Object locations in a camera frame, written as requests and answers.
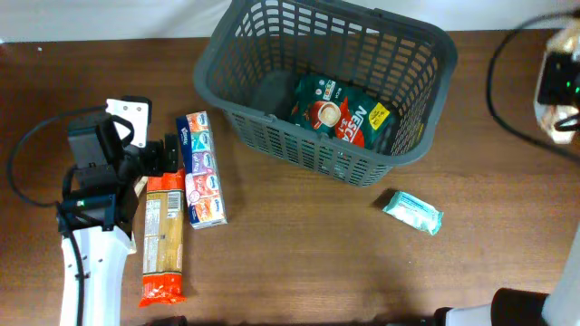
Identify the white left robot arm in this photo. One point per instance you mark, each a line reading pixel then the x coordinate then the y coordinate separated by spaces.
pixel 95 217

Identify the teal wet wipes packet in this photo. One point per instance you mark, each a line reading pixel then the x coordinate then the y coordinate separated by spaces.
pixel 414 212

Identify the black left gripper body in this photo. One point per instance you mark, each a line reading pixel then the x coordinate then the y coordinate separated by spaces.
pixel 151 158

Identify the green Nescafe coffee bag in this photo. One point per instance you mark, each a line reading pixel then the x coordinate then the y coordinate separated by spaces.
pixel 333 108

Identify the beige snack pouch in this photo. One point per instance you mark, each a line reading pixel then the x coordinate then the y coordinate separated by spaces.
pixel 559 122

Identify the grey plastic basket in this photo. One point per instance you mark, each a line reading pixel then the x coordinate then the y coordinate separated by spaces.
pixel 261 49

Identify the orange spaghetti packet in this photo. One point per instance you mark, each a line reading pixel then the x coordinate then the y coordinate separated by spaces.
pixel 163 240

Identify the Kleenex tissue multipack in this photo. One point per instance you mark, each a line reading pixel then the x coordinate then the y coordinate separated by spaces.
pixel 203 191

